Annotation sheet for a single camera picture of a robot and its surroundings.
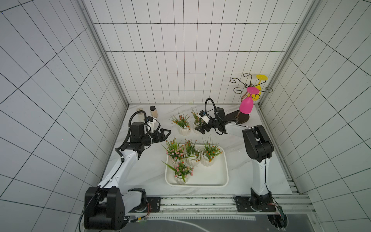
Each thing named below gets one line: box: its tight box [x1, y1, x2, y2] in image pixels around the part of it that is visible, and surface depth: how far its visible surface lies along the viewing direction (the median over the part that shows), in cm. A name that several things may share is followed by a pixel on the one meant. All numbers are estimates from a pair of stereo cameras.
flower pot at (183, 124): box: [169, 111, 191, 136], surface depth 97 cm
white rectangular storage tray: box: [164, 145, 229, 188], surface depth 83 cm
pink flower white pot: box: [160, 135, 186, 164], surface depth 81 cm
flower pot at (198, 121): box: [191, 106, 204, 129], surface depth 94 cm
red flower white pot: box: [184, 138, 203, 167], surface depth 85 cm
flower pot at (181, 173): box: [160, 159, 194, 185], surface depth 72 cm
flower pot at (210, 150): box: [198, 134, 223, 167], surface depth 81 cm
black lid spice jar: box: [149, 105, 159, 118], surface depth 108 cm
